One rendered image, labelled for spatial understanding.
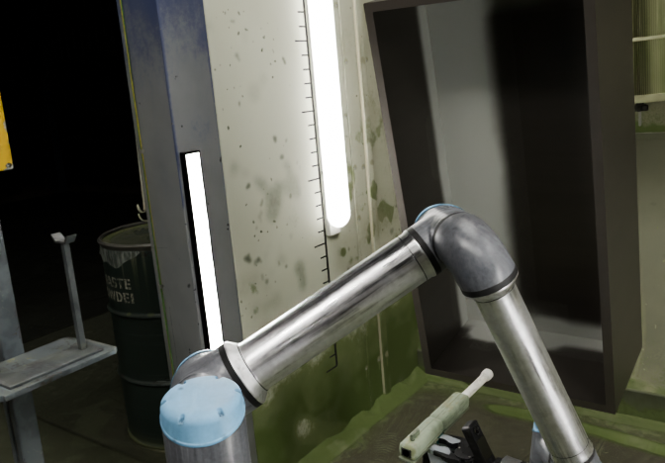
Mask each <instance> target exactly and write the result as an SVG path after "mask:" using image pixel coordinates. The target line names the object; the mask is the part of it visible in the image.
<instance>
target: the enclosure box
mask: <svg viewBox="0 0 665 463"><path fill-rule="evenodd" d="M363 7H364V13H365V19H366V25H367V31H368V37H369V42H370V48H371V53H372V59H373V65H374V71H375V77H376V83H377V89H378V95H379V101H380V107H381V113H382V119H383V125H384V131H385V136H386V142H387V147H388V153H389V159H390V165H391V171H392V177H393V183H394V189H395V195H396V201H397V207H398V213H399V218H400V224H401V230H402V233H403V232H404V231H405V230H406V229H408V228H409V227H411V226H412V225H413V224H414V223H415V221H416V219H417V217H418V215H419V214H420V213H421V212H422V211H423V210H424V209H426V208H427V207H429V206H432V205H436V204H449V205H454V206H457V207H459V208H461V209H462V210H464V211H465V212H467V213H470V214H473V215H475V216H477V217H479V218H480V219H481V220H483V221H484V222H485V223H486V224H487V225H488V226H489V227H490V228H491V229H492V230H493V231H494V233H495V234H496V235H497V236H498V238H499V239H500V240H501V242H502V243H503V245H504V246H505V248H506V249H507V251H508V252H509V254H510V256H511V257H512V259H513V261H514V263H515V265H516V268H517V269H518V271H519V274H518V277H517V279H516V281H515V283H516V285H517V287H518V290H519V292H520V294H521V296H522V299H523V301H524V303H525V305H526V308H527V310H528V312H529V314H530V316H531V318H532V320H533V322H534V324H535V327H536V329H537V331H538V333H539V335H540V337H541V339H542V341H543V344H544V346H545V348H546V350H547V352H548V354H549V356H550V358H551V360H552V363H553V365H554V367H555V369H556V371H557V373H558V375H559V377H560V379H561V382H562V384H563V386H564V388H565V390H566V392H567V394H568V396H569V398H570V401H571V403H572V405H573V406H576V407H581V408H586V409H590V410H595V411H599V412H604V413H609V414H613V415H615V414H616V412H617V410H618V406H619V403H620V401H621V398H622V396H623V393H624V391H625V388H626V386H627V383H628V381H629V378H630V376H631V373H632V371H633V368H634V366H635V363H636V361H637V358H638V356H639V353H640V351H641V348H642V327H641V297H640V265H639V233H638V203H637V171H636V139H635V109H634V77H633V45H632V15H631V0H373V1H370V2H367V3H364V4H363ZM412 295H413V300H414V306H415V312H416V318H417V324H418V330H419V336H420V342H421V348H422V354H423V360H424V365H425V371H426V373H427V374H430V375H434V376H439V377H444V378H448V379H453V380H458V381H462V382H467V383H471V384H472V383H473V382H474V381H475V380H476V379H477V378H478V377H479V376H480V375H481V373H482V371H484V370H485V369H490V370H492V372H493V378H492V379H491V380H490V381H487V382H486V383H485V384H484V385H482V386H485V387H490V388H494V389H499V390H504V391H508V392H513V393H517V394H520V391H519V389H518V387H517V385H516V383H515V381H514V379H513V377H512V374H511V372H510V370H509V368H508V366H507V364H506V362H505V360H504V358H503V356H502V354H501V352H500V350H499V348H498V346H497V344H496V342H495V340H494V338H493V336H492V334H491V333H490V331H489V329H488V327H487V325H486V323H485V321H484V319H483V317H482V315H481V313H480V311H479V309H478V307H477V305H476V303H475V301H474V300H472V299H468V298H466V297H464V296H463V294H462V292H461V290H460V288H459V286H458V285H457V283H456V281H455V280H454V278H453V276H452V275H451V273H450V272H449V270H448V269H447V268H446V269H445V270H443V271H442V272H440V273H439V274H437V275H436V276H434V277H431V278H429V279H428V280H426V281H425V282H424V283H423V284H421V285H420V286H418V287H417V288H416V289H414V290H413V291H412Z"/></svg>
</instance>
